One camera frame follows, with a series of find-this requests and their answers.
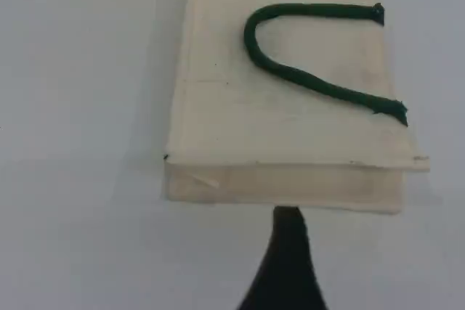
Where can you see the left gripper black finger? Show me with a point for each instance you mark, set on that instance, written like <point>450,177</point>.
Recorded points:
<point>287,270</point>

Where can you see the white canvas bag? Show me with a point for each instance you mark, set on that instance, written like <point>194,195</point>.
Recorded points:
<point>218,125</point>

